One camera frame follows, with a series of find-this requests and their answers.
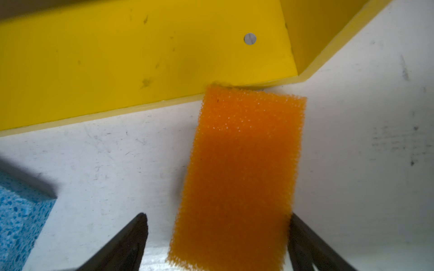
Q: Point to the blue sponge upper middle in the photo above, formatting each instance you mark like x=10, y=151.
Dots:
x=24, y=211

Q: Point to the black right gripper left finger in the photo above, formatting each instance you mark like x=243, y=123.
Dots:
x=124, y=252

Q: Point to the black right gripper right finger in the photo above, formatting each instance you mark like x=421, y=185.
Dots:
x=308, y=251

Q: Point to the orange sponge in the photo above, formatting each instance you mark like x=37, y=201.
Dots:
x=240, y=182

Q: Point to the yellow shelf with coloured boards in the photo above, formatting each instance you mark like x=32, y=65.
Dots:
x=64, y=62

